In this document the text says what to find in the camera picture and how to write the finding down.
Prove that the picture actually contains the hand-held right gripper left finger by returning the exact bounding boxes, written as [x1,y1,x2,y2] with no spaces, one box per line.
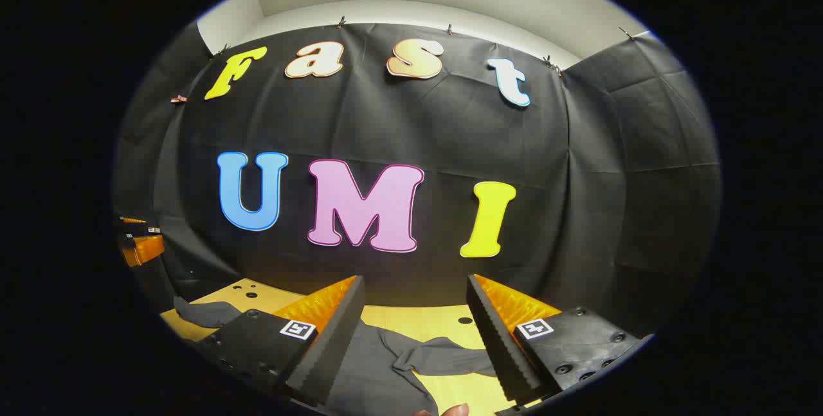
[196,276,366,406]

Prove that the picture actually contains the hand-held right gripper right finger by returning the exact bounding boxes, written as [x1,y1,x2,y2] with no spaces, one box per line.
[466,274,645,405]

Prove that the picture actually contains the grey long-sleeved shirt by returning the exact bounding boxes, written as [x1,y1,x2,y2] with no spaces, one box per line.
[172,296,499,416]

